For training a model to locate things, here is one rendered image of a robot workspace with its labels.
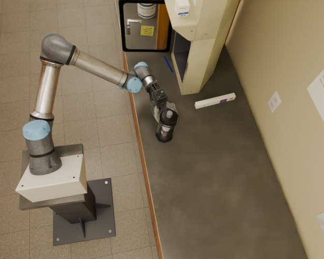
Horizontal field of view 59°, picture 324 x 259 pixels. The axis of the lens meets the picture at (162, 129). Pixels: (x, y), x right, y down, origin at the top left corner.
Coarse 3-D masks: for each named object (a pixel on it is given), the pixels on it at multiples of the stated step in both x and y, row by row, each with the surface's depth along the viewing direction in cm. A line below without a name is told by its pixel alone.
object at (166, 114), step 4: (164, 112) 145; (168, 112) 142; (172, 112) 146; (160, 116) 145; (164, 116) 144; (168, 116) 143; (172, 116) 145; (176, 116) 145; (164, 120) 143; (168, 120) 144; (172, 120) 144; (176, 120) 145; (168, 124) 144
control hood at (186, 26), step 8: (168, 0) 135; (168, 8) 133; (176, 16) 131; (184, 16) 131; (192, 16) 132; (176, 24) 129; (184, 24) 129; (192, 24) 129; (184, 32) 132; (192, 32) 133; (192, 40) 138
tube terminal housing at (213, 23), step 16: (208, 0) 119; (224, 0) 120; (208, 16) 127; (224, 16) 131; (208, 32) 135; (224, 32) 150; (192, 48) 143; (208, 48) 146; (192, 64) 155; (208, 64) 160; (192, 80) 168
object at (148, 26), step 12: (132, 12) 159; (144, 12) 159; (156, 12) 160; (132, 24) 167; (144, 24) 167; (156, 24) 167; (168, 24) 168; (132, 36) 175; (144, 36) 176; (156, 36) 176; (132, 48) 184; (144, 48) 185; (156, 48) 185
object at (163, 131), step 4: (164, 108) 148; (168, 108) 148; (172, 108) 148; (160, 112) 147; (176, 112) 148; (160, 120) 145; (160, 124) 148; (164, 124) 144; (172, 124) 144; (160, 128) 151; (164, 128) 149; (168, 128) 148; (172, 128) 150; (160, 132) 155; (164, 132) 152; (168, 132) 152; (160, 136) 159; (164, 136) 157; (168, 136) 158
